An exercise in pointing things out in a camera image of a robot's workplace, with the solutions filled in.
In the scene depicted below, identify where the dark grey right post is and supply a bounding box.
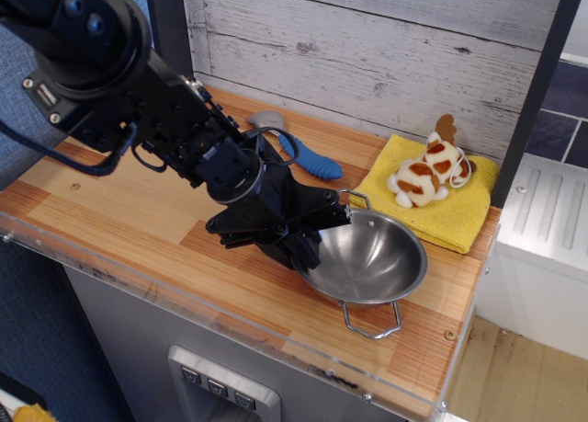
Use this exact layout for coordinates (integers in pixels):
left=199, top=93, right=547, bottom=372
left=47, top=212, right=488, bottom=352
left=492, top=0, right=582, bottom=209

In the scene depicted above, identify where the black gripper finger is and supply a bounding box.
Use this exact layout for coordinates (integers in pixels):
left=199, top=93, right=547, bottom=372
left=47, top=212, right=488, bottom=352
left=285, top=230, right=322, bottom=269
left=254, top=237, right=295, bottom=270

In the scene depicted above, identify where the blue handled metal scoop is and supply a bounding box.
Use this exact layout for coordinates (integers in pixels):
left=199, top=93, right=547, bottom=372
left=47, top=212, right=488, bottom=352
left=247, top=110, right=344, bottom=180

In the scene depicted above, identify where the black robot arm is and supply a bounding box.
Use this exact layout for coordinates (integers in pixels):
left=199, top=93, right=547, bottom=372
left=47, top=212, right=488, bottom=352
left=1, top=0, right=350, bottom=268

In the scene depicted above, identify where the silver dispenser button panel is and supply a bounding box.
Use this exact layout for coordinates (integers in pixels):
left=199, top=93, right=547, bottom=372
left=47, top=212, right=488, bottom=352
left=167, top=345, right=282, bottom=421

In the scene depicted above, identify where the grey toy fridge cabinet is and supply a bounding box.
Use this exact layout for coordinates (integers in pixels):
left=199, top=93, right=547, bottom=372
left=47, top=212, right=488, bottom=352
left=65, top=268, right=399, bottom=421

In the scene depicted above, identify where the brown white plush toy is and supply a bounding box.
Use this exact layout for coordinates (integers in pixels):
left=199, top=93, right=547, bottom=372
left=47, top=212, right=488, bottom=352
left=387, top=114, right=477, bottom=209

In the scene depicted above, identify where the yellow object bottom left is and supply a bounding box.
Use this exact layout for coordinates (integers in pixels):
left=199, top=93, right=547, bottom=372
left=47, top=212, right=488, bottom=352
left=12, top=405, right=57, bottom=422

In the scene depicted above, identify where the metal bowl with handles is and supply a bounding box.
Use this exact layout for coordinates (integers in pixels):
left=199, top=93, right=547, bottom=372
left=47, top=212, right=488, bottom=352
left=294, top=189, right=428, bottom=340

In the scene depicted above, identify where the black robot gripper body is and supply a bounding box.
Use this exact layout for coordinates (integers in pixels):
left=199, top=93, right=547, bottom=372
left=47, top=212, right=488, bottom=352
left=206, top=135, right=350, bottom=248

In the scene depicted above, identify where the yellow folded cloth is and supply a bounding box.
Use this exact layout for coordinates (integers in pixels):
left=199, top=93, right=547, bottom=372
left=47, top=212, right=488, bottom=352
left=356, top=133, right=499, bottom=254

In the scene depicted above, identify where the white cabinet at right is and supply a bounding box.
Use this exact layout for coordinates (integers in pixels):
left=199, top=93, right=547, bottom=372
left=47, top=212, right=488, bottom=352
left=476, top=154, right=587, bottom=359

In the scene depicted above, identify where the clear acrylic table guard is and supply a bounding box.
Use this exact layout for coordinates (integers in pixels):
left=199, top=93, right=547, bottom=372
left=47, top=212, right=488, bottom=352
left=1, top=205, right=500, bottom=421

